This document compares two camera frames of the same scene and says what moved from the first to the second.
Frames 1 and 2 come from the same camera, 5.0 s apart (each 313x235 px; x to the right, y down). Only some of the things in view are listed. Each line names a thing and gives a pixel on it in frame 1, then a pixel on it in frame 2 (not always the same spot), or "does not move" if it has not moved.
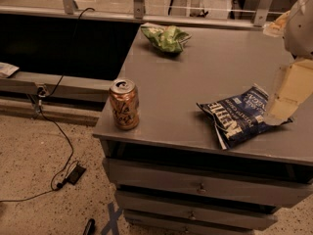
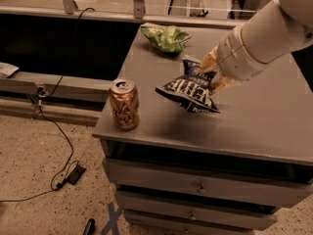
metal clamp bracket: x=41 y=93 does not move
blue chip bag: x=240 y=116 → x=193 y=89
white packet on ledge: x=7 y=69 does not move
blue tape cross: x=113 y=215 does not move
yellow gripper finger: x=278 y=27 → x=209 y=63
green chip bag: x=167 y=38 does not move
